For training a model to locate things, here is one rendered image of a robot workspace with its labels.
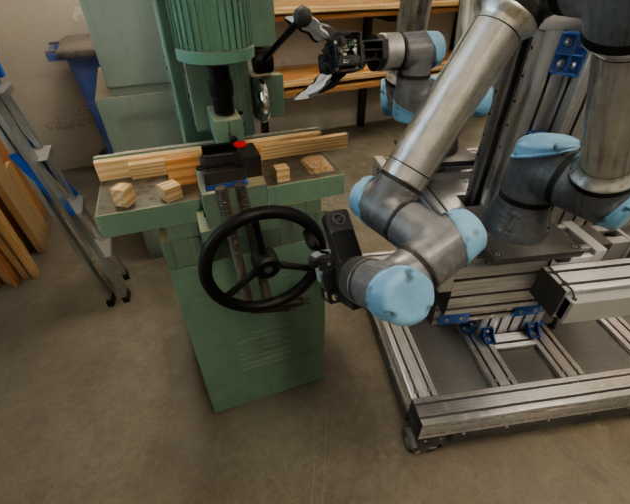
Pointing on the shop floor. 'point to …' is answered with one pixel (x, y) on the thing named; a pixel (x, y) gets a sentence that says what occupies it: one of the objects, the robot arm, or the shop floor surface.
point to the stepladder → (40, 174)
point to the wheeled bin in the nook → (78, 50)
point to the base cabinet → (253, 332)
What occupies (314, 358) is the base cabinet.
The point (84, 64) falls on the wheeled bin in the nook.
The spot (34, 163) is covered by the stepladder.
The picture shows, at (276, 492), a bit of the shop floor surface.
